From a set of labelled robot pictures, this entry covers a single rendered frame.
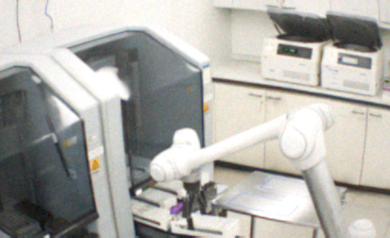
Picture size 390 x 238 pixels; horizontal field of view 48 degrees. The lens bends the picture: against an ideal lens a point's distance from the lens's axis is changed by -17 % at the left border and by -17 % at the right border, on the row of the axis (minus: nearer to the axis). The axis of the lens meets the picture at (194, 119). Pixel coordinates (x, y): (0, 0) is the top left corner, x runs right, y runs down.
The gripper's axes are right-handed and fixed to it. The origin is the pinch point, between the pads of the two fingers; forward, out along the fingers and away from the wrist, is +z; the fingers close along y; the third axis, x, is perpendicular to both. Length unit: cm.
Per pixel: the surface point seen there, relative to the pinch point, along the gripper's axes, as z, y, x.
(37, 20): -97, 34, 131
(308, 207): 10, 42, -37
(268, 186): 7, 57, -7
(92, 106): -58, -26, 24
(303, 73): -17, 229, 35
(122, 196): -13.4, -13.7, 28.4
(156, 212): -0.6, 0.6, 22.6
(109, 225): -3.6, -25.7, 29.4
